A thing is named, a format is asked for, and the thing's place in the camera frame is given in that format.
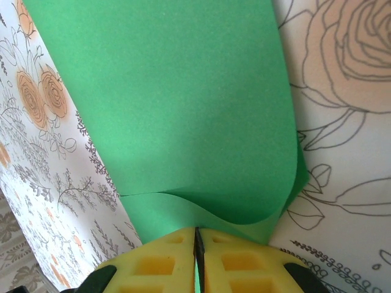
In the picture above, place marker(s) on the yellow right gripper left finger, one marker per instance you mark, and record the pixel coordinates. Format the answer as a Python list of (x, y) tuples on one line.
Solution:
[(152, 268)]

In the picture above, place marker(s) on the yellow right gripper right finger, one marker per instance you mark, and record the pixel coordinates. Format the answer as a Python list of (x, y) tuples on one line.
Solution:
[(250, 268)]

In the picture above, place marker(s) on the green square cloth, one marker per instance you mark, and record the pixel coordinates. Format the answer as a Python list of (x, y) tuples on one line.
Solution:
[(183, 107)]

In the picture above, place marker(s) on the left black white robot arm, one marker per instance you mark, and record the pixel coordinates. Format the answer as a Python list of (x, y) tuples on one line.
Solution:
[(18, 289)]

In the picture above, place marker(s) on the floral patterned table cover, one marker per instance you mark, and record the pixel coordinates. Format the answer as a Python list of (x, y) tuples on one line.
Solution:
[(336, 183)]

